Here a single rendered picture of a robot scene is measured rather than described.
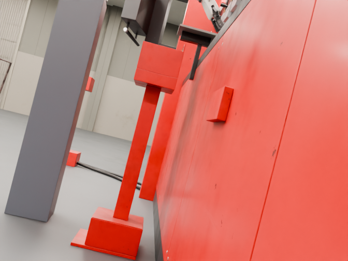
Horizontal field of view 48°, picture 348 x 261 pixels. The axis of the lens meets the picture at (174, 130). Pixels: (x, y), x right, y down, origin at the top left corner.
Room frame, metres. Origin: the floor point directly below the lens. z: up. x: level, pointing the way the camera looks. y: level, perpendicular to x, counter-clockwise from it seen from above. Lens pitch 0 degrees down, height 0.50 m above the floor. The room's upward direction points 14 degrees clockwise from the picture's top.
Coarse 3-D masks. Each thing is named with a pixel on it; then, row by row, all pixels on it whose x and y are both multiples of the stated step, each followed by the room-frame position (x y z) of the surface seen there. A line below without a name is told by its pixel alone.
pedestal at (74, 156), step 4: (88, 80) 3.39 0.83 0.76; (92, 80) 3.46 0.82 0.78; (88, 84) 3.39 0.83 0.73; (92, 84) 3.51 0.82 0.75; (88, 88) 3.39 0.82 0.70; (92, 88) 3.56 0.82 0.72; (72, 152) 3.39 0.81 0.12; (76, 152) 3.46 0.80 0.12; (80, 152) 3.55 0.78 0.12; (68, 156) 3.39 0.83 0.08; (72, 156) 3.39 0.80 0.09; (76, 156) 3.39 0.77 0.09; (68, 160) 3.39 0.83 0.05; (72, 160) 3.39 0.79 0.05; (76, 160) 3.42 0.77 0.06; (68, 164) 3.39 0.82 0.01; (72, 164) 3.39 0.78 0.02; (76, 164) 3.47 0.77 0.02
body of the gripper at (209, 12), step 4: (200, 0) 1.89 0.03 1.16; (204, 0) 1.86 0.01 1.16; (208, 0) 1.86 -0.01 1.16; (212, 0) 1.85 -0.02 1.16; (204, 4) 1.88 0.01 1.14; (208, 4) 1.85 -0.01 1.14; (212, 4) 1.85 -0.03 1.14; (216, 4) 1.85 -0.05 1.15; (204, 8) 1.91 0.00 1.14; (208, 8) 1.86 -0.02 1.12; (216, 8) 1.85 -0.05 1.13; (208, 12) 1.88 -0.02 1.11; (212, 12) 1.87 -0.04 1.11; (208, 16) 1.91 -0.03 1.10; (212, 16) 1.87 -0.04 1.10
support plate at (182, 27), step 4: (180, 24) 1.79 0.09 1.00; (180, 28) 1.84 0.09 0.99; (184, 28) 1.82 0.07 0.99; (188, 28) 1.80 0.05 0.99; (192, 28) 1.79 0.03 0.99; (196, 28) 1.79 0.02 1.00; (180, 32) 1.90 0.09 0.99; (192, 32) 1.85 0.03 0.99; (196, 32) 1.83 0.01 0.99; (200, 32) 1.81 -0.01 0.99; (204, 32) 1.80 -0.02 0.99; (208, 32) 1.80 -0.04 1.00; (204, 36) 1.87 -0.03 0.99; (208, 36) 1.85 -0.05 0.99; (212, 36) 1.83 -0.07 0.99
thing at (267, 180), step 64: (256, 0) 0.79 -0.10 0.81; (320, 0) 0.42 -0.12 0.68; (256, 64) 0.65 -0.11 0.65; (320, 64) 0.38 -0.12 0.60; (192, 128) 1.37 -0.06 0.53; (256, 128) 0.55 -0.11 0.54; (320, 128) 0.34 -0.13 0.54; (192, 192) 0.99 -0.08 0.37; (256, 192) 0.48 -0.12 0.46; (320, 192) 0.31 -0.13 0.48; (192, 256) 0.78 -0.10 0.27; (256, 256) 0.42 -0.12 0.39; (320, 256) 0.29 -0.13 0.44
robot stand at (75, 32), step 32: (64, 0) 1.63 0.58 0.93; (96, 0) 1.65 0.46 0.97; (64, 32) 1.63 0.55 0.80; (96, 32) 1.68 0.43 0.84; (64, 64) 1.64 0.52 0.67; (64, 96) 1.64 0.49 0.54; (32, 128) 1.63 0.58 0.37; (64, 128) 1.65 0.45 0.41; (32, 160) 1.64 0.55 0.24; (64, 160) 1.71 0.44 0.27; (32, 192) 1.64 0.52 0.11
